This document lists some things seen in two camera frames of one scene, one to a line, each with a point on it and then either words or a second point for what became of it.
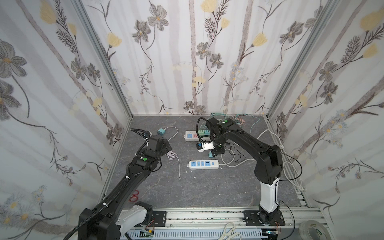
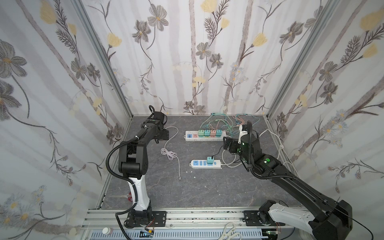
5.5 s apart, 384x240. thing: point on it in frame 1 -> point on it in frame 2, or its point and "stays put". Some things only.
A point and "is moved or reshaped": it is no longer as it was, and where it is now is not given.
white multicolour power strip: [193, 136] stays put
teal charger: [210, 154] is moved or reshaped
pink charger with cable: [241, 119] is moved or reshaped
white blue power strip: [203, 164] stays put
